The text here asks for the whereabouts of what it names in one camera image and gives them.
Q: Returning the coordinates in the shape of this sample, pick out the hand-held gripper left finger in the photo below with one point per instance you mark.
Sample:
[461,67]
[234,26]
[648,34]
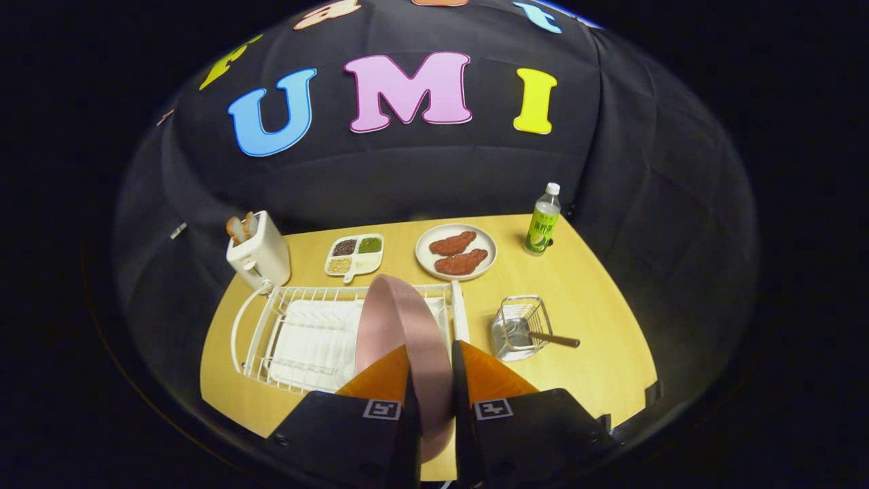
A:
[412,462]

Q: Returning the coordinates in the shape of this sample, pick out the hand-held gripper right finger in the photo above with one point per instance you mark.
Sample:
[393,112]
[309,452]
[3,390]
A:
[463,441]

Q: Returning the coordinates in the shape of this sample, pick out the pink plate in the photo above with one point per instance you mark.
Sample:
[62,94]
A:
[407,319]

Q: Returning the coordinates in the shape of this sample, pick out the white round plate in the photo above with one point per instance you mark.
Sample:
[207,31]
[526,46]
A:
[423,255]

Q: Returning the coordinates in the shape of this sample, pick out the white divided condiment dish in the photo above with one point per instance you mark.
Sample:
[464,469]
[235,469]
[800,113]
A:
[366,263]

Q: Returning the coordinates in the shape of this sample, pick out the white ribbed drain tray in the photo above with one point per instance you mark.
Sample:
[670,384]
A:
[312,339]

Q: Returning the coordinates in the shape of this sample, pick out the brown meat patty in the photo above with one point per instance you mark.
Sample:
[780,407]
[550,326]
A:
[452,243]
[461,262]

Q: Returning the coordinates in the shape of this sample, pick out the green label drink bottle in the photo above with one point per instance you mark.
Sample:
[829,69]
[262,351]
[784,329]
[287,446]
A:
[542,227]

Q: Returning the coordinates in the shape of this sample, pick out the white toaster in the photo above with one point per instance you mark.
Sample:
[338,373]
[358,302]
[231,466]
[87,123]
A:
[261,258]

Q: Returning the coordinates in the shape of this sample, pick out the brown toast slice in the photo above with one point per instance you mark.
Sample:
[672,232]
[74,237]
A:
[250,223]
[235,229]

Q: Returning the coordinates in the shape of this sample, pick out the small white clip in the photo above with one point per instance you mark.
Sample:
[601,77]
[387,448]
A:
[178,231]

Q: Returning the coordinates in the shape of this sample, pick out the small red clip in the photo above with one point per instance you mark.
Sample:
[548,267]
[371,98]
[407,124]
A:
[165,116]

